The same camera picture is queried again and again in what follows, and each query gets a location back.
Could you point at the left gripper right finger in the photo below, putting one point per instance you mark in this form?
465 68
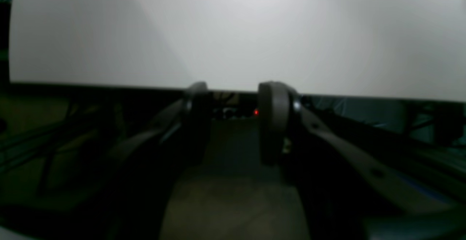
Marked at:
357 182

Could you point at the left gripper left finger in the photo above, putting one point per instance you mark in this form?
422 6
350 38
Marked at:
106 174

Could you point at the black power strip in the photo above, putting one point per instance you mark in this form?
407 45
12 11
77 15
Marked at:
227 112

